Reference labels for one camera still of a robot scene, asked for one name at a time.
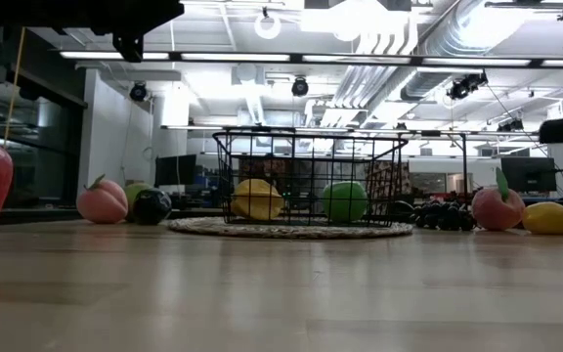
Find black wire basket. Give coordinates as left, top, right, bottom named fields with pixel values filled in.
left=212, top=130, right=410, bottom=229

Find dark purple grape bunch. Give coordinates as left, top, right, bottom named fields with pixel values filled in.
left=410, top=198, right=477, bottom=233

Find long overhead light bar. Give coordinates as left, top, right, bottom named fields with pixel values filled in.
left=59, top=48, right=563, bottom=70

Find black computer monitor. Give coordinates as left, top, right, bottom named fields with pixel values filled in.
left=154, top=154, right=198, bottom=188
left=500, top=155, right=558, bottom=194

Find yellow lemon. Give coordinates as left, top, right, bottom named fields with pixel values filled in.
left=521, top=200, right=563, bottom=236

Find yellow power cable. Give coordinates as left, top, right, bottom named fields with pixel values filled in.
left=1, top=26, right=26, bottom=134

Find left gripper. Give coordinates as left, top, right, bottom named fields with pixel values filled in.
left=85, top=0, right=185, bottom=64

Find pink peach small stem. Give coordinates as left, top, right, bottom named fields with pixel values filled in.
left=75, top=173, right=130, bottom=226

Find black ceiling track lights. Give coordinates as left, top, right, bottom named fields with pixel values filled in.
left=446, top=71, right=489, bottom=102

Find green avocado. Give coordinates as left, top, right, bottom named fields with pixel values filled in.
left=322, top=180, right=369, bottom=224

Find round woven placemat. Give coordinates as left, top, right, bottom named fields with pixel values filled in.
left=167, top=216, right=414, bottom=241

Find silver ventilation duct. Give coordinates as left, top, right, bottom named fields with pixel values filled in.
left=398, top=0, right=512, bottom=103

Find background black metal frame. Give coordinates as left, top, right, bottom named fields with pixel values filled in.
left=161, top=124, right=541, bottom=212

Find black aluminium frame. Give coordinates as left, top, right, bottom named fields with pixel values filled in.
left=0, top=207, right=563, bottom=237

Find yellow mango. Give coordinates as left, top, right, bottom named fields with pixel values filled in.
left=231, top=178, right=285, bottom=222

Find pink peach large leaf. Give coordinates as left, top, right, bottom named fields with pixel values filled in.
left=471, top=167, right=527, bottom=233

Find white ceiling ring fixture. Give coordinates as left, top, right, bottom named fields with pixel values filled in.
left=253, top=11, right=283, bottom=41

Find black ceiling spotlight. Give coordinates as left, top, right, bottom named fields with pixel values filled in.
left=129, top=81, right=149, bottom=103
left=290, top=76, right=310, bottom=98

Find green pear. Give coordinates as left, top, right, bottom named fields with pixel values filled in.
left=123, top=180, right=154, bottom=219

